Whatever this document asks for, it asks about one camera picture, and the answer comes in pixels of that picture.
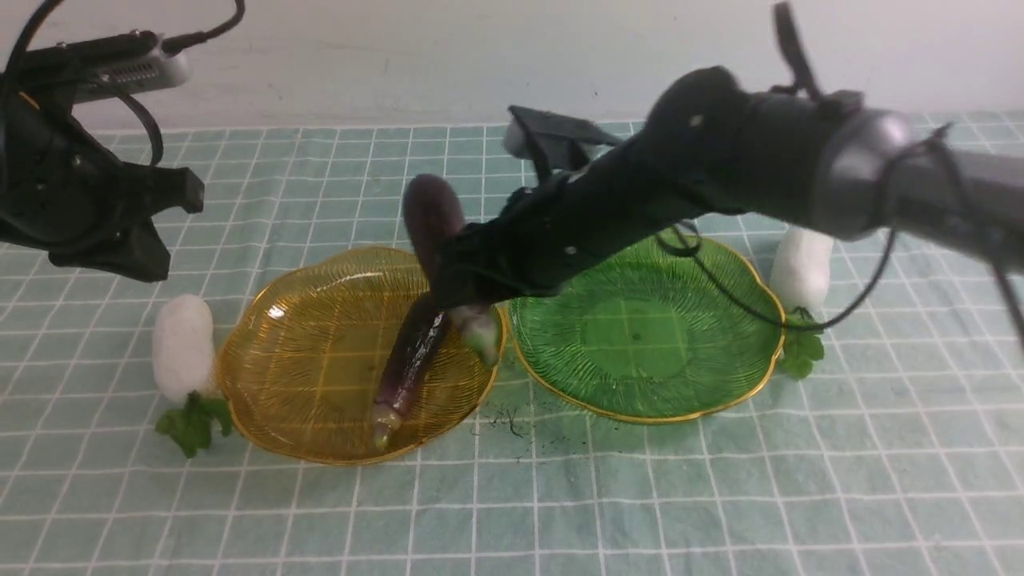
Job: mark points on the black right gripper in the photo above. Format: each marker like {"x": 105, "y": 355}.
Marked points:
{"x": 543, "y": 238}

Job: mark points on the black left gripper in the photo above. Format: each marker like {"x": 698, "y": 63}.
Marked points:
{"x": 66, "y": 194}

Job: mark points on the purple eggplant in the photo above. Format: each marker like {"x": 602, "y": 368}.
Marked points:
{"x": 433, "y": 215}
{"x": 422, "y": 333}

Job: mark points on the white radish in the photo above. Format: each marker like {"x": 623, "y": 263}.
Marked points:
{"x": 183, "y": 357}
{"x": 800, "y": 278}

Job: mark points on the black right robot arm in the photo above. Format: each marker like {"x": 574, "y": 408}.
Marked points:
{"x": 710, "y": 147}

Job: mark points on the green plastic plate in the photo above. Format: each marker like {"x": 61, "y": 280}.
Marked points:
{"x": 650, "y": 338}

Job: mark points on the amber plastic plate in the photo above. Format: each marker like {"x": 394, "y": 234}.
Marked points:
{"x": 302, "y": 367}

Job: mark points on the green checkered tablecloth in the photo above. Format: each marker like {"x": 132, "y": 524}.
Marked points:
{"x": 900, "y": 455}

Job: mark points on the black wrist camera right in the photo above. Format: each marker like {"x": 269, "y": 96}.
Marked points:
{"x": 552, "y": 141}

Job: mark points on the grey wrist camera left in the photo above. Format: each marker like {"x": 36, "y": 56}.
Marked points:
{"x": 135, "y": 63}

